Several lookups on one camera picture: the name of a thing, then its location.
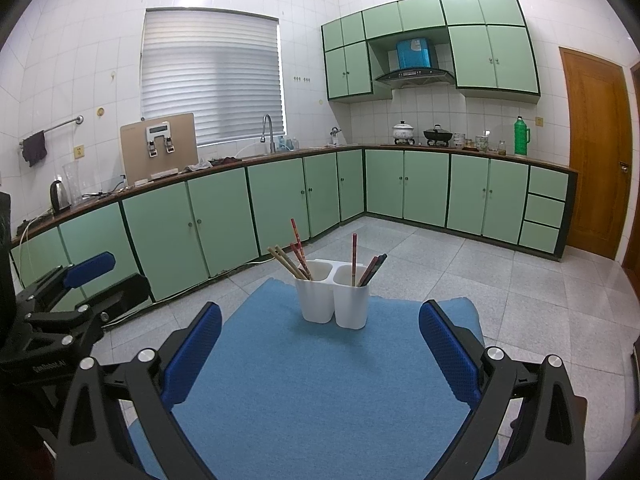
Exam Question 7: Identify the rags on counter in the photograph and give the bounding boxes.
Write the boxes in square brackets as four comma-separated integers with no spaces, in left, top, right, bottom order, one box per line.
[182,156,244,172]

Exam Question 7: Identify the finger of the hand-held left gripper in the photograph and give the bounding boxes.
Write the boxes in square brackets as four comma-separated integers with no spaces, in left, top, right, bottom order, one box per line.
[15,251,117,321]
[24,274,152,356]

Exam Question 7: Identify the white two-compartment utensil holder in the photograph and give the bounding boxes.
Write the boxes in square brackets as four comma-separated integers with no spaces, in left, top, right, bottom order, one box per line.
[294,258,372,331]

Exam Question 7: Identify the steel electric kettle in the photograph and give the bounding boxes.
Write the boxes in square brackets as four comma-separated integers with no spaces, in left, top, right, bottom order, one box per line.
[49,179,72,212]

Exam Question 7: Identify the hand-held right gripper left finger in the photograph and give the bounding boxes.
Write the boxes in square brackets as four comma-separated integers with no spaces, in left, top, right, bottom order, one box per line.
[50,301,223,480]

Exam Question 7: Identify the black wok with lid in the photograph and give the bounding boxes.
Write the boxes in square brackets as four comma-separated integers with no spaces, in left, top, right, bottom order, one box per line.
[423,125,454,145]

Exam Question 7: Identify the range hood with blue chimney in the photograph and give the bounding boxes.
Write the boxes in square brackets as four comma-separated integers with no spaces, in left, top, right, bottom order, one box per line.
[375,37,456,88]

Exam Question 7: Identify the dark red chopstick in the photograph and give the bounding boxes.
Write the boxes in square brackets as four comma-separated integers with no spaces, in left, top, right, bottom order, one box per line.
[358,256,379,286]

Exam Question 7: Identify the steel kitchen faucet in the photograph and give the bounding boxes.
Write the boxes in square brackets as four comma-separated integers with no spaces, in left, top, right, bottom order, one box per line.
[260,114,277,155]

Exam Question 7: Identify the green thermos flask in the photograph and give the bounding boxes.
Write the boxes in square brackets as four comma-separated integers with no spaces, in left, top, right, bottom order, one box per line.
[515,116,531,156]

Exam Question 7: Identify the black chopstick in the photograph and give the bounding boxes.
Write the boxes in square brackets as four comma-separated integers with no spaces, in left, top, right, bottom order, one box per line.
[368,254,389,287]
[365,254,386,287]

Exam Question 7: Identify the light wooden chopstick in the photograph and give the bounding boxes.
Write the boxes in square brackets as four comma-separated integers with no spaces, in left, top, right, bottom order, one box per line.
[267,246,305,280]
[274,245,311,281]

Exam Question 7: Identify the wooden panel water purifier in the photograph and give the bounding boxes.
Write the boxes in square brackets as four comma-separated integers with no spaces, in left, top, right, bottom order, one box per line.
[120,112,197,186]

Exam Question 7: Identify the white window blind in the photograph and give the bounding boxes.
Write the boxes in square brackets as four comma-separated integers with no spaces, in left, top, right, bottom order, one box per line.
[140,8,287,148]

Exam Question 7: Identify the brown wooden door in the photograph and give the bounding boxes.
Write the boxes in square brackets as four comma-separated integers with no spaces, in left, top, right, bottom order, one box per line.
[558,46,633,261]

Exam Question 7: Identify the blue table mat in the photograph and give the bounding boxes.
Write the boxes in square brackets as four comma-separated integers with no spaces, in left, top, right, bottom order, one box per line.
[125,277,501,480]

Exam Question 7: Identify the green base cabinet with drawers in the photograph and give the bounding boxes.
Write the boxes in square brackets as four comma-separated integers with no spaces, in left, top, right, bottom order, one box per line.
[362,146,578,261]

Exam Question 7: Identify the white floor cable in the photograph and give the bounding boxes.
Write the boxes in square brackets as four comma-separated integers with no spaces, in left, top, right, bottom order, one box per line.
[219,259,272,279]

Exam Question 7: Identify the green wall cabinets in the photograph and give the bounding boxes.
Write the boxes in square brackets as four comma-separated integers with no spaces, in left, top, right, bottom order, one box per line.
[321,0,542,106]

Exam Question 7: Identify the steel towel bar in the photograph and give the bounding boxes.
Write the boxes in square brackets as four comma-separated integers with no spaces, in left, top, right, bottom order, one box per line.
[20,116,84,147]

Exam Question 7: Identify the clear glass pitcher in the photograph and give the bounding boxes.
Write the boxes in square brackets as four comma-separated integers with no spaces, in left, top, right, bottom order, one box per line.
[62,161,84,206]

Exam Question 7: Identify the dark hanging towel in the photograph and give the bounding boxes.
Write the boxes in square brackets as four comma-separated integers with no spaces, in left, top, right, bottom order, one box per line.
[21,131,48,168]

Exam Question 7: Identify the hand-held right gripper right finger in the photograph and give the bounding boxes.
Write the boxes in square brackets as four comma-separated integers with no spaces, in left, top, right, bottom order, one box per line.
[419,299,588,480]

